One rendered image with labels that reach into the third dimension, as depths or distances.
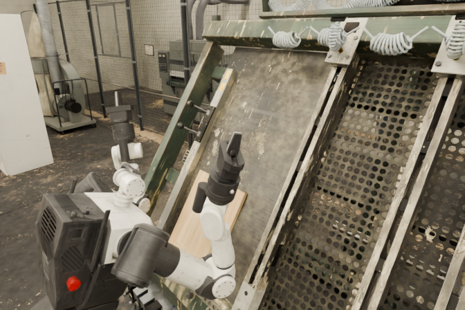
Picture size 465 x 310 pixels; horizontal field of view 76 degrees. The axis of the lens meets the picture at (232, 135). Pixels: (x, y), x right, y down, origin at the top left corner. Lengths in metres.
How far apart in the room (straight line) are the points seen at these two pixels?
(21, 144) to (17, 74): 0.95
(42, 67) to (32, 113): 2.12
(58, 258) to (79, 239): 0.07
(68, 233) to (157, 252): 0.24
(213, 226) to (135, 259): 0.22
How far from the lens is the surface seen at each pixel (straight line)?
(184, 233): 1.50
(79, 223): 0.94
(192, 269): 0.97
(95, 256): 0.96
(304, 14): 1.19
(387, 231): 1.01
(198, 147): 1.52
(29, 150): 5.01
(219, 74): 1.75
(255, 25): 1.56
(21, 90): 4.83
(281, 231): 1.14
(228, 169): 0.76
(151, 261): 0.89
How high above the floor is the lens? 1.90
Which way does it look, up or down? 20 degrees down
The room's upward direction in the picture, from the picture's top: straight up
